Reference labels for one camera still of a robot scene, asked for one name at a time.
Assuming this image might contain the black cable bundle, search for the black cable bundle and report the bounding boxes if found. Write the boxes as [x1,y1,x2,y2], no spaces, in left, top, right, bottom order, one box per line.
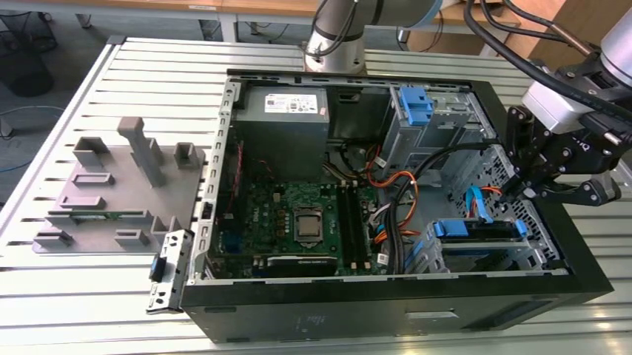
[384,140,500,277]

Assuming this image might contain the grey parts rack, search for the grey parts rack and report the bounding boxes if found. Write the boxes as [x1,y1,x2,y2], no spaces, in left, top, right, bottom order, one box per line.
[32,117,209,256]

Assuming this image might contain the black wire mesh basket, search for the black wire mesh basket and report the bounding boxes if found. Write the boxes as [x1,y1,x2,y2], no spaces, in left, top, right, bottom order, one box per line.
[0,10,59,56]

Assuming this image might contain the black PC case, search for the black PC case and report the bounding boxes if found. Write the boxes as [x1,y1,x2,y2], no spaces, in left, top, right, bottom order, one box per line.
[181,67,616,344]

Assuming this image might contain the black waste bin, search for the black waste bin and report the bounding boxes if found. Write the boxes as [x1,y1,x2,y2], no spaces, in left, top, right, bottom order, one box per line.
[0,50,55,98]

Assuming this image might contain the hard disk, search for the hard disk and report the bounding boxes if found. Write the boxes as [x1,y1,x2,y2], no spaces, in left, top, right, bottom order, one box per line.
[404,217,528,274]

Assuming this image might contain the metal expansion slot retainer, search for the metal expansion slot retainer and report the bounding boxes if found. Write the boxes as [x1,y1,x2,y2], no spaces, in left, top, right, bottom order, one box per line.
[146,228,195,315]

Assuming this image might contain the metal optical drive cage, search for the metal optical drive cage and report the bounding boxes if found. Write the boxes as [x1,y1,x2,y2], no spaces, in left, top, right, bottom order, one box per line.
[382,85,497,188]

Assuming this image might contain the silver CPU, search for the silver CPU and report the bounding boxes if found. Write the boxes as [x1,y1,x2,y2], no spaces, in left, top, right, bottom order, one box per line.
[294,215,322,237]

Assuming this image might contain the long table with white frame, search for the long table with white frame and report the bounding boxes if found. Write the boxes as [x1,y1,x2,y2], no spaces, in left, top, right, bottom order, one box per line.
[48,0,317,44]

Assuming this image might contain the black RAM slot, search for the black RAM slot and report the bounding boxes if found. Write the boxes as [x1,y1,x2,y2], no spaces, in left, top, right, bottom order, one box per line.
[338,180,360,271]
[350,180,374,270]

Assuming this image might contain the green RAM stick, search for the green RAM stick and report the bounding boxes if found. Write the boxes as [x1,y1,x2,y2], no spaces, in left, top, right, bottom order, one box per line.
[71,209,124,222]

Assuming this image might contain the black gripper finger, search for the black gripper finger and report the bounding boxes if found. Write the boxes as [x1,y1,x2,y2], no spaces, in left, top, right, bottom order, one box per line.
[536,175,623,208]
[505,105,549,199]

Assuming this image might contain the CPU socket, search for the CPU socket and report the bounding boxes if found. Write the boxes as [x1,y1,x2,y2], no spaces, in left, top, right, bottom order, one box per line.
[290,206,328,253]

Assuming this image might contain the grey power supply unit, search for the grey power supply unit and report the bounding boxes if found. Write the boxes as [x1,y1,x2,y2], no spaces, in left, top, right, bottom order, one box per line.
[231,87,332,182]

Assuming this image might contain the blue SATA wire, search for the blue SATA wire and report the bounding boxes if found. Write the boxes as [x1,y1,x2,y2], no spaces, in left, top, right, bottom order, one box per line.
[465,186,495,225]

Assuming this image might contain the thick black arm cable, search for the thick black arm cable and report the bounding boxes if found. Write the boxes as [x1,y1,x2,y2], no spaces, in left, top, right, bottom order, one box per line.
[501,0,601,56]
[464,0,632,143]

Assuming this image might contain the orange power wire bundle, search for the orange power wire bundle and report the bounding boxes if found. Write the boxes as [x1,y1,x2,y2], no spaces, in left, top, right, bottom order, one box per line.
[368,172,421,230]

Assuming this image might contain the wooden cabinet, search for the wooden cabinet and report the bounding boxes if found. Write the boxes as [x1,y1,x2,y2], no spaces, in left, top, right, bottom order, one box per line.
[528,0,632,75]

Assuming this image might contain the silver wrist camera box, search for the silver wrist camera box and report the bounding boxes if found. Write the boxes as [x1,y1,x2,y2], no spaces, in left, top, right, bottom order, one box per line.
[521,84,593,133]

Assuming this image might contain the blue plastic drive latch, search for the blue plastic drive latch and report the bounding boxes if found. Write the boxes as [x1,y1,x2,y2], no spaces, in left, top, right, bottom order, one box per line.
[400,87,433,126]

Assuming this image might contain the black graphics card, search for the black graphics card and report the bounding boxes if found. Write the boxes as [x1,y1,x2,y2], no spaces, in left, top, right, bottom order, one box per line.
[266,254,340,278]

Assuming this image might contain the metal disk bay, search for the metal disk bay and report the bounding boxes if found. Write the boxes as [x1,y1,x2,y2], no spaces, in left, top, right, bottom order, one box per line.
[426,216,563,274]

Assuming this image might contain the green motherboard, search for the green motherboard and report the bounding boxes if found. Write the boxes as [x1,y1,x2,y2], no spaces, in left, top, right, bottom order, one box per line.
[210,179,392,278]

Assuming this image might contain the wooden desk with white legs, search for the wooden desk with white legs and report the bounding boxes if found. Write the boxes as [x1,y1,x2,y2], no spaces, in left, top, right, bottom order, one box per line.
[438,0,523,56]

